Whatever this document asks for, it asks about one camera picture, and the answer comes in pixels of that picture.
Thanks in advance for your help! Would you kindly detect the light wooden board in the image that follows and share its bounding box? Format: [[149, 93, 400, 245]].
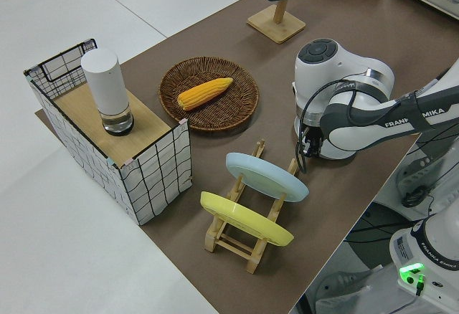
[[53, 81, 173, 161]]

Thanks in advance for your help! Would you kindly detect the white cylinder with clear base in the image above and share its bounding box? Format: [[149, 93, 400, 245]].
[[80, 49, 136, 137]]

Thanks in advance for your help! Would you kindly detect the brown table mat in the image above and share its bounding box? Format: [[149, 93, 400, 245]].
[[34, 0, 459, 314]]

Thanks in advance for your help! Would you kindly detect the black cable bundle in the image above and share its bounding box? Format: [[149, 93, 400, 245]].
[[401, 184, 431, 208]]

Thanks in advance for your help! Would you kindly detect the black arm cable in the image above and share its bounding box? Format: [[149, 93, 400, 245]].
[[295, 78, 420, 176]]

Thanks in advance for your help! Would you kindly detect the wooden mug rack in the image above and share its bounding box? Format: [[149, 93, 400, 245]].
[[246, 0, 311, 45]]

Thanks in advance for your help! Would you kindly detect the gray pedestal frame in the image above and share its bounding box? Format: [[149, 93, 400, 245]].
[[313, 266, 382, 314]]

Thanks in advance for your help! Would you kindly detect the wooden plate rack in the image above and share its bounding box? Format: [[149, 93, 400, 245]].
[[204, 139, 299, 275]]

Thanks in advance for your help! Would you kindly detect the white grid pattern box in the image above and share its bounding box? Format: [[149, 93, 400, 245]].
[[23, 37, 194, 226]]

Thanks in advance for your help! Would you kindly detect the brown wicker tray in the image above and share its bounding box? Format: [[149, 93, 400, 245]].
[[158, 56, 260, 135]]

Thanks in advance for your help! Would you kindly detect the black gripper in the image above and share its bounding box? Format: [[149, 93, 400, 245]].
[[299, 124, 324, 159]]

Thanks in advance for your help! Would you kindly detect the yellow corn cob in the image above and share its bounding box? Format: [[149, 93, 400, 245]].
[[176, 77, 235, 112]]

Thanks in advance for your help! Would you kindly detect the light blue plate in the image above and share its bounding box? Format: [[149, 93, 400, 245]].
[[225, 151, 310, 204]]

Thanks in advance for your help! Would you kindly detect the yellow plate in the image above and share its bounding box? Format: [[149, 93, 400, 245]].
[[199, 190, 295, 247]]

